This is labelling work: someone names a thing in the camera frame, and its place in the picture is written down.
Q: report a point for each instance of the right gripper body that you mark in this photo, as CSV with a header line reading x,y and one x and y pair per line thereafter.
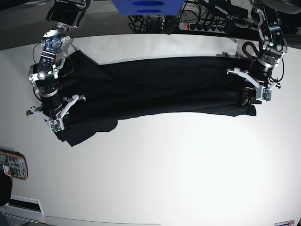
x,y
52,105

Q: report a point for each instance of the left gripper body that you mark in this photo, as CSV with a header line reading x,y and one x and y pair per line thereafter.
x,y
260,72

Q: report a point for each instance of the black T-shirt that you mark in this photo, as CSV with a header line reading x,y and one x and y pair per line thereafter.
x,y
124,90

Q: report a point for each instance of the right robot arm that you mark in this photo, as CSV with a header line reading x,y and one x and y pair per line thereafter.
x,y
44,75

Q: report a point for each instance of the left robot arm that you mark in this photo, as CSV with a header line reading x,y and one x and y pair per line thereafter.
x,y
270,53

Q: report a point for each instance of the white power strip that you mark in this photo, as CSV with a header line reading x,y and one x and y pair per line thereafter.
x,y
208,27

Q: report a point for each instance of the black chair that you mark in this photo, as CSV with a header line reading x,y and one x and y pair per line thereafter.
x,y
5,189

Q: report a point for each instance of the black remote control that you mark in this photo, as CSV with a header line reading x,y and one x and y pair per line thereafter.
x,y
169,24

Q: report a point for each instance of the blue plastic box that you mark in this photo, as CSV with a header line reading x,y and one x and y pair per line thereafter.
x,y
148,7

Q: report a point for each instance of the sticker label card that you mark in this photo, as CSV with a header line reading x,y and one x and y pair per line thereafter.
x,y
285,223

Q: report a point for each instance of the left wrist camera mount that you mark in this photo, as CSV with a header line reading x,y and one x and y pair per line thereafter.
x,y
263,90

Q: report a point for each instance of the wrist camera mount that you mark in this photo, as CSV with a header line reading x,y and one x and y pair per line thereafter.
x,y
263,90
56,124

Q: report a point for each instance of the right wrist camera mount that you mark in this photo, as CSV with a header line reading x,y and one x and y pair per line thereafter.
x,y
56,124

